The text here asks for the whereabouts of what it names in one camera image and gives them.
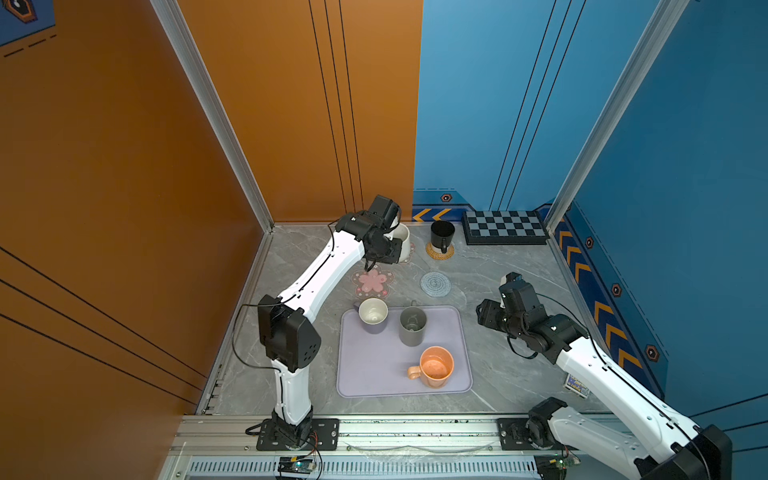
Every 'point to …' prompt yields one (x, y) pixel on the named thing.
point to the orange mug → (435, 367)
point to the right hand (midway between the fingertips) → (480, 311)
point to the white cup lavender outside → (372, 313)
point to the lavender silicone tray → (377, 364)
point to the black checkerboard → (504, 227)
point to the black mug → (442, 234)
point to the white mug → (402, 233)
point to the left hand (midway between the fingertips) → (395, 251)
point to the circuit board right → (554, 467)
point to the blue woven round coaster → (436, 284)
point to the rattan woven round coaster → (437, 253)
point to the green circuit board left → (295, 465)
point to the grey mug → (412, 325)
